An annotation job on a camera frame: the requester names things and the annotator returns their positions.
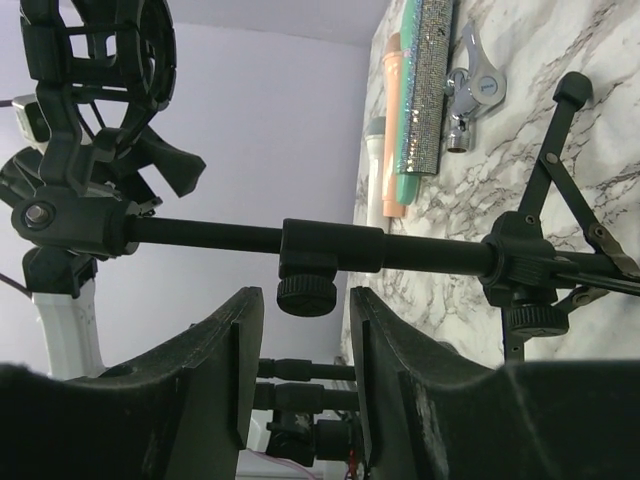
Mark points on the mint green microphone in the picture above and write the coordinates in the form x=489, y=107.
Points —
x=409, y=163

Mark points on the black shock mount tripod stand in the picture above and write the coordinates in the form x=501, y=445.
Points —
x=99, y=85

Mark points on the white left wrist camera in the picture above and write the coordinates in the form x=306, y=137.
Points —
x=32, y=124

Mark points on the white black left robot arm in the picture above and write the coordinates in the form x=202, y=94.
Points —
x=61, y=284

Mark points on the chrome metal pipe fitting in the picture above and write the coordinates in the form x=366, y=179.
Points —
x=473, y=91

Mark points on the pink microphone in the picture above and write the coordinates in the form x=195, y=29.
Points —
x=392, y=64

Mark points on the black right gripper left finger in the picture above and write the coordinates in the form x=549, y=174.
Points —
x=179, y=411

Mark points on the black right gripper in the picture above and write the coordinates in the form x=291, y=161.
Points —
x=306, y=412

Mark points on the glitter microphone silver mesh head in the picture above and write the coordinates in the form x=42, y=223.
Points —
x=432, y=66

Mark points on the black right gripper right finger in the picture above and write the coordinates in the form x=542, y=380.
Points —
x=429, y=413

